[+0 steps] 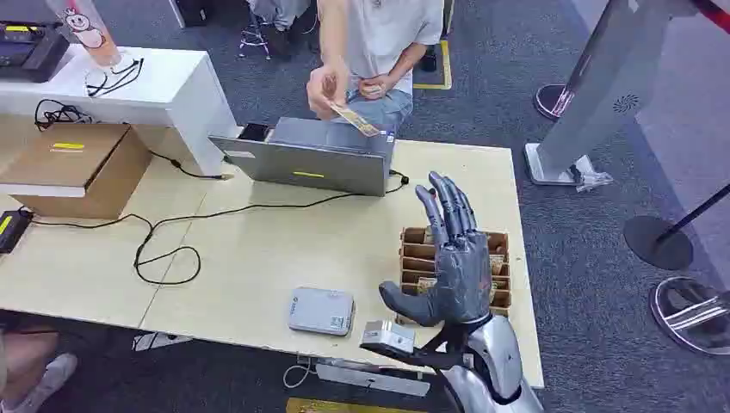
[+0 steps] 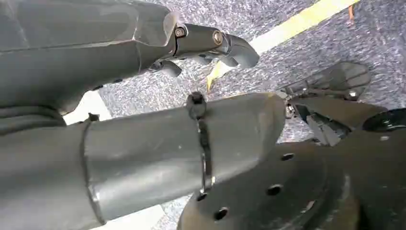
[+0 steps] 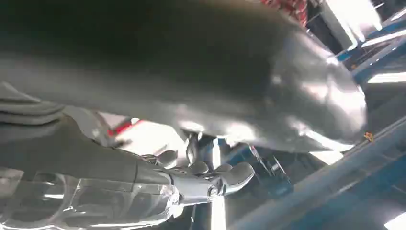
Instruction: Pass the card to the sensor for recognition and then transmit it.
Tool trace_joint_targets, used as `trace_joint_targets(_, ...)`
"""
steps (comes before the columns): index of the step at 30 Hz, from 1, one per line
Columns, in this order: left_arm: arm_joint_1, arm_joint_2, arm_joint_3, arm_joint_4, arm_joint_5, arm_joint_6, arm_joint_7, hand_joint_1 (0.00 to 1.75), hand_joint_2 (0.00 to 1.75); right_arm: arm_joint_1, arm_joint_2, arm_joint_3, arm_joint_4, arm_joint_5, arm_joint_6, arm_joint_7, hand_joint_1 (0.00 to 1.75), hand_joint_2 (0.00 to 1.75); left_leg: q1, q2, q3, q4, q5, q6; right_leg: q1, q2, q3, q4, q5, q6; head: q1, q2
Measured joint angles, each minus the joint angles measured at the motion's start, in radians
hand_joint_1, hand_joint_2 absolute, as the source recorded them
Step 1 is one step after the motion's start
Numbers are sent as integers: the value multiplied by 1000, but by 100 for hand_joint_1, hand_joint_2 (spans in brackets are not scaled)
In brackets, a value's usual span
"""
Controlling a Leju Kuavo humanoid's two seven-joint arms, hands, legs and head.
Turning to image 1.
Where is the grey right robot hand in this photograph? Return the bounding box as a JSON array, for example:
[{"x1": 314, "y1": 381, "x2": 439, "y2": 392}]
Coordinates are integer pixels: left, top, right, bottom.
[{"x1": 379, "y1": 170, "x2": 494, "y2": 329}]

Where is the person's right hand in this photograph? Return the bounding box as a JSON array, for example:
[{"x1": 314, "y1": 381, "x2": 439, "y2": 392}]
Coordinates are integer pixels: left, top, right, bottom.
[{"x1": 306, "y1": 59, "x2": 350, "y2": 121}]

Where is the person's left hand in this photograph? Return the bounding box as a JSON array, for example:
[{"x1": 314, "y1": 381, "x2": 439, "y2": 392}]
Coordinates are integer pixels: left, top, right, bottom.
[{"x1": 357, "y1": 76, "x2": 396, "y2": 102}]

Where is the person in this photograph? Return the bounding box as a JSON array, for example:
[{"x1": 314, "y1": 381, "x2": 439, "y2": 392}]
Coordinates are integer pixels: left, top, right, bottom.
[{"x1": 306, "y1": 0, "x2": 447, "y2": 136}]

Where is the wooden card box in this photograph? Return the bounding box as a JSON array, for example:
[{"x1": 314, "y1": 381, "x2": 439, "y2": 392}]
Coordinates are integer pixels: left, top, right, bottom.
[{"x1": 397, "y1": 226, "x2": 513, "y2": 327}]

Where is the yellow floor tape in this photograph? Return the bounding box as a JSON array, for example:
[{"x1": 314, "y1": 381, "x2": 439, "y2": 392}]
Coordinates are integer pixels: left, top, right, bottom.
[{"x1": 412, "y1": 39, "x2": 454, "y2": 92}]

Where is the grey laptop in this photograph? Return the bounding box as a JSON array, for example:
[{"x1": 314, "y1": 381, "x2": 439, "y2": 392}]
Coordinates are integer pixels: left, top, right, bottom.
[{"x1": 207, "y1": 116, "x2": 397, "y2": 199}]

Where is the metal stool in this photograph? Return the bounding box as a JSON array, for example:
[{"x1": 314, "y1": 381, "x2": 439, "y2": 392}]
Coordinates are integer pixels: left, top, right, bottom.
[{"x1": 238, "y1": 9, "x2": 273, "y2": 62}]

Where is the white under-table bar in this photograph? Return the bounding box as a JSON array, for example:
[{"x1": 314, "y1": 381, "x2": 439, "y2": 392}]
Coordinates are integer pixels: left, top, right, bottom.
[{"x1": 314, "y1": 363, "x2": 432, "y2": 399}]

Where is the small grey flat device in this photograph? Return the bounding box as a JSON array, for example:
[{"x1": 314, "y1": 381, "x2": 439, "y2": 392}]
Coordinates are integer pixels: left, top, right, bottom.
[{"x1": 287, "y1": 287, "x2": 356, "y2": 337}]

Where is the white desk shelf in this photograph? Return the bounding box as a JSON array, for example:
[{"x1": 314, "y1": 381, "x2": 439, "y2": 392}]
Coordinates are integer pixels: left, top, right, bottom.
[{"x1": 0, "y1": 44, "x2": 239, "y2": 178}]

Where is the chrome stanchion base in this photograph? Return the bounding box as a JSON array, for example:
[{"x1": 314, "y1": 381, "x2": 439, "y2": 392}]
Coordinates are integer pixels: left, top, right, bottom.
[
  {"x1": 648, "y1": 276, "x2": 730, "y2": 357},
  {"x1": 533, "y1": 83, "x2": 578, "y2": 121}
]

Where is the black stanchion base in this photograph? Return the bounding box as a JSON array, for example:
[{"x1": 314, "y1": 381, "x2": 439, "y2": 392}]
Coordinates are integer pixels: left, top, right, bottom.
[{"x1": 622, "y1": 182, "x2": 730, "y2": 273}]

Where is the silver kiosk stand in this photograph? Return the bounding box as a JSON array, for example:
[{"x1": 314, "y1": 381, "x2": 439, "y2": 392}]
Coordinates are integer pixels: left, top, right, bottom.
[{"x1": 523, "y1": 0, "x2": 695, "y2": 193}]

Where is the cartoon printed stand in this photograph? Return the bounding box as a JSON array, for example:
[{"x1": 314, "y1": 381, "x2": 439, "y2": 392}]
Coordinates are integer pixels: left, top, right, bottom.
[{"x1": 44, "y1": 0, "x2": 124, "y2": 70}]

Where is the brown cardboard box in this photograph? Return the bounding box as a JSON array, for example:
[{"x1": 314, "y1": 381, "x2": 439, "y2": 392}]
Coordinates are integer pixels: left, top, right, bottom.
[{"x1": 0, "y1": 122, "x2": 153, "y2": 222}]

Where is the black electronics case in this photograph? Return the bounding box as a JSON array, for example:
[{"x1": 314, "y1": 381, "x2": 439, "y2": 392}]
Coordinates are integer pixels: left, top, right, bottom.
[{"x1": 0, "y1": 21, "x2": 71, "y2": 84}]

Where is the white power strip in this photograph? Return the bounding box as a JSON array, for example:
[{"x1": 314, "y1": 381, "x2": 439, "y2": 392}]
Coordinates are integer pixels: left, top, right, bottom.
[{"x1": 131, "y1": 331, "x2": 195, "y2": 354}]

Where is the black device with yellow label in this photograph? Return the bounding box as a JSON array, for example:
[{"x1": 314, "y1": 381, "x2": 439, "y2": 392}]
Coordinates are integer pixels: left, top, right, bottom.
[{"x1": 0, "y1": 209, "x2": 34, "y2": 256}]

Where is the person's foot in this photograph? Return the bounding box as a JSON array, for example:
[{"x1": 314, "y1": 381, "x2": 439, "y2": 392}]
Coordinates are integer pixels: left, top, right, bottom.
[{"x1": 0, "y1": 330, "x2": 79, "y2": 413}]

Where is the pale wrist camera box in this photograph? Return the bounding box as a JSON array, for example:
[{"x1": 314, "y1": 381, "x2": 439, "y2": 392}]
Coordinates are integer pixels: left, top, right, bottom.
[{"x1": 360, "y1": 319, "x2": 417, "y2": 359}]

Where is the short black plug cable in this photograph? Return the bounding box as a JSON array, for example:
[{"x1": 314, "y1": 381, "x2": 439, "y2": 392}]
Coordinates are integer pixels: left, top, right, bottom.
[{"x1": 148, "y1": 150, "x2": 235, "y2": 182}]

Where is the white cable loop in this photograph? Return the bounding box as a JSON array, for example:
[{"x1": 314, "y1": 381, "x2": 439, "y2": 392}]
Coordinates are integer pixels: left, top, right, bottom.
[{"x1": 282, "y1": 357, "x2": 316, "y2": 391}]

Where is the black cord on shelf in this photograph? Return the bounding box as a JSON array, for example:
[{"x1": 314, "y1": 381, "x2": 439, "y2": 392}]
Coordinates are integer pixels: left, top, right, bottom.
[{"x1": 84, "y1": 57, "x2": 145, "y2": 99}]

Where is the long black cable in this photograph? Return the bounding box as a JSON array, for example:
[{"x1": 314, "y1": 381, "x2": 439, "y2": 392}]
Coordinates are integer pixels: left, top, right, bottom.
[{"x1": 22, "y1": 169, "x2": 411, "y2": 287}]

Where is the coiled black cable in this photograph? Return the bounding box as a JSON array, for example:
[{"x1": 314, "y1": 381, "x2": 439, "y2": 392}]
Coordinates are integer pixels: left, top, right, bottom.
[{"x1": 33, "y1": 98, "x2": 94, "y2": 133}]

